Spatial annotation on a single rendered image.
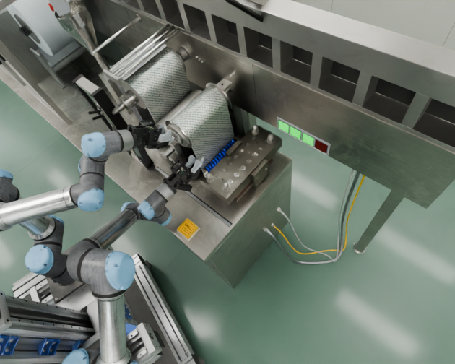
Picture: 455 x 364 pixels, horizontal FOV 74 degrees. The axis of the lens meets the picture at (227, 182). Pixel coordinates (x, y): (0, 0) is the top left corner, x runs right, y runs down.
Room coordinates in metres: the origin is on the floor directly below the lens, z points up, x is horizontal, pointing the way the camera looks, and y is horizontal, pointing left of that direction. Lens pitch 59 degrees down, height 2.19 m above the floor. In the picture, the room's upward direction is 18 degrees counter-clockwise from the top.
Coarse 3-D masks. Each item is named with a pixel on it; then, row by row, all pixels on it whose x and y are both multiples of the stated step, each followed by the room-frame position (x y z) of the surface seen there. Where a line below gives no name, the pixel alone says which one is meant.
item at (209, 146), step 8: (224, 120) 0.92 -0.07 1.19; (216, 128) 0.89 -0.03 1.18; (224, 128) 0.91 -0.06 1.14; (232, 128) 0.94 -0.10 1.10; (208, 136) 0.86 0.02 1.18; (216, 136) 0.88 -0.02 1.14; (224, 136) 0.90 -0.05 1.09; (232, 136) 0.93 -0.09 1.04; (200, 144) 0.83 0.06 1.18; (208, 144) 0.85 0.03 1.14; (216, 144) 0.87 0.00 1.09; (224, 144) 0.90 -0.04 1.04; (200, 152) 0.82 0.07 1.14; (208, 152) 0.84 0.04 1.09; (216, 152) 0.87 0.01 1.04; (208, 160) 0.84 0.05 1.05
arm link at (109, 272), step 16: (96, 256) 0.42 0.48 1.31; (112, 256) 0.40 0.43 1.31; (128, 256) 0.40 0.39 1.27; (80, 272) 0.39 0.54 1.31; (96, 272) 0.37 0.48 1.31; (112, 272) 0.35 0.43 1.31; (128, 272) 0.36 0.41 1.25; (96, 288) 0.33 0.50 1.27; (112, 288) 0.32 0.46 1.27; (112, 304) 0.29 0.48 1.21; (112, 320) 0.25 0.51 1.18; (112, 336) 0.21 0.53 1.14; (112, 352) 0.16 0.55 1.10; (128, 352) 0.16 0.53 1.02
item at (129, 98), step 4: (128, 92) 1.06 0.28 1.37; (132, 92) 1.06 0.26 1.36; (124, 96) 1.05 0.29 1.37; (128, 96) 1.05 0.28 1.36; (132, 96) 1.05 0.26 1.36; (136, 96) 1.05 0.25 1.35; (120, 100) 1.05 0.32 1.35; (124, 100) 1.03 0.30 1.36; (128, 100) 1.03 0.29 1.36; (132, 100) 1.03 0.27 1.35; (136, 100) 1.04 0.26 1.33; (128, 104) 1.02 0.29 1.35; (132, 104) 1.03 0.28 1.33; (128, 108) 1.02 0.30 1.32
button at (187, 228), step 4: (188, 220) 0.63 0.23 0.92; (184, 224) 0.62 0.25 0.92; (188, 224) 0.61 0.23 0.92; (192, 224) 0.61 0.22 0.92; (180, 228) 0.61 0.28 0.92; (184, 228) 0.60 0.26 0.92; (188, 228) 0.59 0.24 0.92; (192, 228) 0.59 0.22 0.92; (196, 228) 0.58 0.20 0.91; (180, 232) 0.59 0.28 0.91; (184, 232) 0.58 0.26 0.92; (188, 232) 0.57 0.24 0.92; (192, 232) 0.57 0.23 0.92; (188, 236) 0.56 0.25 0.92
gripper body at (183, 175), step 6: (180, 162) 0.79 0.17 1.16; (174, 168) 0.77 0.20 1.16; (180, 168) 0.77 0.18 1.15; (186, 168) 0.76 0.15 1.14; (174, 174) 0.74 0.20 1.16; (180, 174) 0.74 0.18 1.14; (186, 174) 0.73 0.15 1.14; (168, 180) 0.72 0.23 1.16; (174, 180) 0.72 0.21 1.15; (180, 180) 0.73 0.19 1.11; (186, 180) 0.73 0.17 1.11; (174, 186) 0.71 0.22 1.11; (174, 192) 0.69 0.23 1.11
